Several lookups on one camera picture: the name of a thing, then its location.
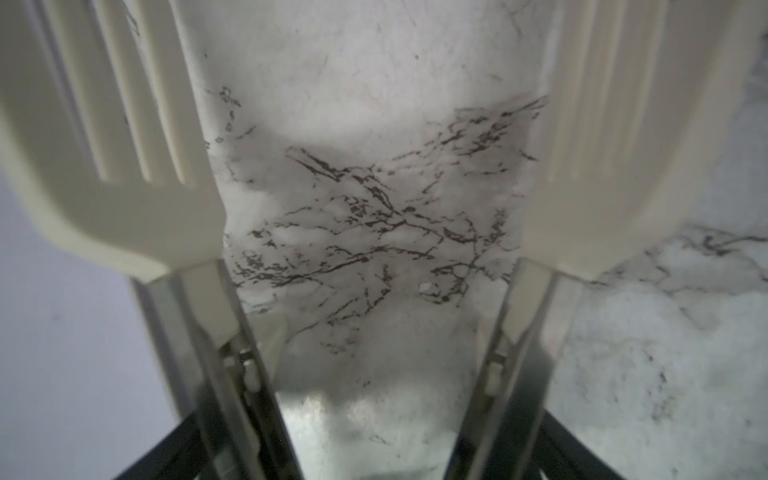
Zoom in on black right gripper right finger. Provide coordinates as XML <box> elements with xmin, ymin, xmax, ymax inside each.
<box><xmin>527</xmin><ymin>411</ymin><xmax>623</xmax><ymax>480</ymax></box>

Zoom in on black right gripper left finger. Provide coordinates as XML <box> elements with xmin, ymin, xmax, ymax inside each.
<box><xmin>117</xmin><ymin>414</ymin><xmax>210</xmax><ymax>480</ymax></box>

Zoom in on lavender plastic tray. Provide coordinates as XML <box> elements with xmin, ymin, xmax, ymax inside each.
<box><xmin>1</xmin><ymin>185</ymin><xmax>178</xmax><ymax>479</ymax></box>

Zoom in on white slotted serving tongs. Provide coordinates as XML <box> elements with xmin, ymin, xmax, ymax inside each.
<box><xmin>1</xmin><ymin>1</ymin><xmax>767</xmax><ymax>479</ymax></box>

